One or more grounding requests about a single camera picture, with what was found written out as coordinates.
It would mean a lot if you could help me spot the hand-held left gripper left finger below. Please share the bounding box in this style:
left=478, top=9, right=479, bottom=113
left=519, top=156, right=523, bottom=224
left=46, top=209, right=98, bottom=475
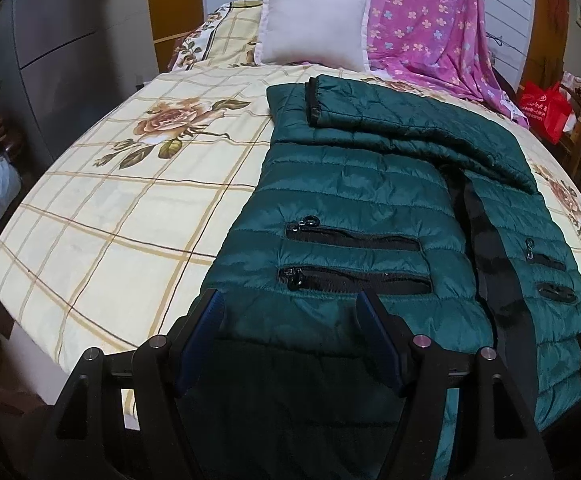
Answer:
left=31, top=287, right=227, bottom=480

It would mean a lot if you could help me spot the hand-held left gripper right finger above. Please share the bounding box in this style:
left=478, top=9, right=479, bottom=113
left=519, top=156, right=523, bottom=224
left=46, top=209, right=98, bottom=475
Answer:
left=355, top=289, right=554, bottom=480

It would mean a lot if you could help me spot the green puffer jacket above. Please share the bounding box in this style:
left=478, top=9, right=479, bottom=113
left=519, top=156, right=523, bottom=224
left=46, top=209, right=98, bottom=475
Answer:
left=178, top=74, right=581, bottom=480

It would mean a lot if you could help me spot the floral plaid bed sheet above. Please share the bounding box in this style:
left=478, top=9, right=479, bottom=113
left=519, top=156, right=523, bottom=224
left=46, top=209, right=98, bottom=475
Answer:
left=0, top=0, right=581, bottom=418

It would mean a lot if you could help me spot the red shopping bag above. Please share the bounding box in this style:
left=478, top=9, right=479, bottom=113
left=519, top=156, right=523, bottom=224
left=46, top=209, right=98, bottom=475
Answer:
left=518, top=80, right=575, bottom=144

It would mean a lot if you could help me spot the floral plaid pillow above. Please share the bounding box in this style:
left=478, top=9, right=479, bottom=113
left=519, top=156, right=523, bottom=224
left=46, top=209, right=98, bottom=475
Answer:
left=169, top=1, right=267, bottom=72

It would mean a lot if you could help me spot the pink floral blanket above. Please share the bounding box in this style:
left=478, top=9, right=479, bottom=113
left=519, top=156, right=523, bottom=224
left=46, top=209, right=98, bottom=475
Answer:
left=278, top=0, right=532, bottom=132

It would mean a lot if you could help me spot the grey wardrobe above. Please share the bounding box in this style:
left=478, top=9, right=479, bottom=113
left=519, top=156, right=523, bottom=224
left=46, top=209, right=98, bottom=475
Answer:
left=0, top=0, right=162, bottom=163

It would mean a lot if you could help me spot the white pillow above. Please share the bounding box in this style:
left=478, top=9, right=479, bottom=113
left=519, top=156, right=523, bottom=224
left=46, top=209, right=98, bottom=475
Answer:
left=253, top=0, right=372, bottom=72

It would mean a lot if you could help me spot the orange wooden door frame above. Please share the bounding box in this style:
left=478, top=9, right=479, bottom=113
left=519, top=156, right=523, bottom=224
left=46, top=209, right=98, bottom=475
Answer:
left=521, top=0, right=571, bottom=92
left=145, top=0, right=210, bottom=59

